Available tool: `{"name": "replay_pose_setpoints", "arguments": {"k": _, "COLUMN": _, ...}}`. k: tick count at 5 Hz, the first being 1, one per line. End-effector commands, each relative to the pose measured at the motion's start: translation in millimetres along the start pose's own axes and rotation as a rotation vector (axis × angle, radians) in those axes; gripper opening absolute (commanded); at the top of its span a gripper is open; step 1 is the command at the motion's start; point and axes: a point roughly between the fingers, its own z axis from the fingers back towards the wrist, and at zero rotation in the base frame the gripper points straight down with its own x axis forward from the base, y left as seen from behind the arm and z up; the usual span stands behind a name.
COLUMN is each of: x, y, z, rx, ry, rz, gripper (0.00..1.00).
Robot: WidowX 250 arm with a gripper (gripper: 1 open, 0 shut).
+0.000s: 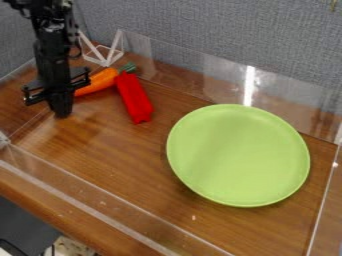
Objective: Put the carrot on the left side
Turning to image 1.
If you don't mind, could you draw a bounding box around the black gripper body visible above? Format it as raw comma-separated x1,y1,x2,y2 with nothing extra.
21,66,89,106

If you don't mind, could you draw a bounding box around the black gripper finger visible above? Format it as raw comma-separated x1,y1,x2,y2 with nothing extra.
48,93,65,118
64,91,73,116

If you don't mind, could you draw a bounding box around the orange toy carrot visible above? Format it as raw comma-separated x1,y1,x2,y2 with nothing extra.
75,62,136,97

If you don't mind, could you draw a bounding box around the red cloth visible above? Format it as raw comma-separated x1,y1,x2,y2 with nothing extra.
116,71,154,124

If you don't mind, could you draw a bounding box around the green round plate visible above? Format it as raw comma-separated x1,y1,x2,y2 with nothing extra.
166,104,310,207

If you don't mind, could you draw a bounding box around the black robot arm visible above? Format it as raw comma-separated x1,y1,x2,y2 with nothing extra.
3,0,91,118

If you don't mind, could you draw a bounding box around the clear acrylic enclosure wall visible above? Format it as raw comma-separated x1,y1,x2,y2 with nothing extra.
0,32,342,256

